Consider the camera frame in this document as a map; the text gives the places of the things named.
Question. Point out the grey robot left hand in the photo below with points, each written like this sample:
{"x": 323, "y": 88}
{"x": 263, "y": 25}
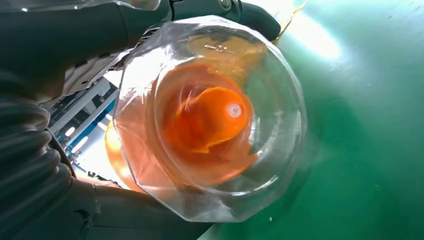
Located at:
{"x": 66, "y": 39}

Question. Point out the orange soda bottle clear base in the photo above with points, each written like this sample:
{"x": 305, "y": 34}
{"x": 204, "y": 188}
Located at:
{"x": 205, "y": 126}

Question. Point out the ribbed grey left arm sleeve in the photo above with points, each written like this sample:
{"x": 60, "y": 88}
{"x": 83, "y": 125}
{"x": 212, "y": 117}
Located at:
{"x": 30, "y": 172}

